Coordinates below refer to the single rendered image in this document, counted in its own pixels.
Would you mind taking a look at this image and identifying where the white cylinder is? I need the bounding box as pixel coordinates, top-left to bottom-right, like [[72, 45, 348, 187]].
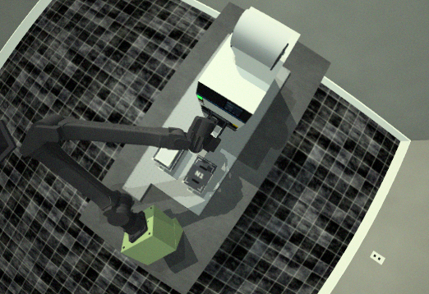
[[230, 9, 292, 68]]

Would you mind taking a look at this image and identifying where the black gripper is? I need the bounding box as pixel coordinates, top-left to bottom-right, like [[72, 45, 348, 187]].
[[204, 137, 221, 152]]

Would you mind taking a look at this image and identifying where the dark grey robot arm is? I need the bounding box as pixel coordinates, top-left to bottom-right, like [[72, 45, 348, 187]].
[[19, 114, 219, 243]]

